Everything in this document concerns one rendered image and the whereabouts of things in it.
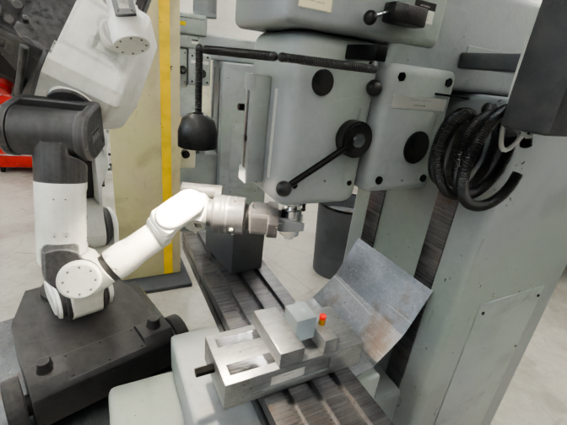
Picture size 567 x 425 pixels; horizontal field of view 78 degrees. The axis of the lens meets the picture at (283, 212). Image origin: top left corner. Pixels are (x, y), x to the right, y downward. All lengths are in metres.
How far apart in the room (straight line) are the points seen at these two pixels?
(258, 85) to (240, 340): 0.56
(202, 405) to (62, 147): 0.63
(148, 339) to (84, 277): 0.70
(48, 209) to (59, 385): 0.74
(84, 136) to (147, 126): 1.70
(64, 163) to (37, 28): 0.25
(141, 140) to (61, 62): 1.65
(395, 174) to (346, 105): 0.20
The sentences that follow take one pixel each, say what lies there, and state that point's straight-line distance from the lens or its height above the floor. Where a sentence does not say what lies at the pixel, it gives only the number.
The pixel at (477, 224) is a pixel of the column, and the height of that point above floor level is 1.28.
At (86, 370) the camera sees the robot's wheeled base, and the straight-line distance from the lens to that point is 1.41.
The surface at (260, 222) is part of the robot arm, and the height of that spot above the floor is 1.24.
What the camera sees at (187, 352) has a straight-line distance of 1.06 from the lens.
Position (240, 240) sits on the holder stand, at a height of 1.03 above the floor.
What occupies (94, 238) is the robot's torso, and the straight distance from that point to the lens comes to 1.27.
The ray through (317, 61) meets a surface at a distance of 0.58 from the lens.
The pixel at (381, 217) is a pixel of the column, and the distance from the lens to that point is 1.13.
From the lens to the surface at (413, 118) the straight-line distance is 0.79.
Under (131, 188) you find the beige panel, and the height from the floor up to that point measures 0.73.
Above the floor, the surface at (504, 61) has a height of 1.62.
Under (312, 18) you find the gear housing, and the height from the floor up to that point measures 1.64.
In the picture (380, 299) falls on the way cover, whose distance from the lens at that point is 1.11.
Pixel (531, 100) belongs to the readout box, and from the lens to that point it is 0.67.
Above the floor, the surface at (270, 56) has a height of 1.58.
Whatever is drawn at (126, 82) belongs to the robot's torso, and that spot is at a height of 1.50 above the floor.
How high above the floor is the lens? 1.57
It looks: 22 degrees down
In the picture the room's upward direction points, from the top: 7 degrees clockwise
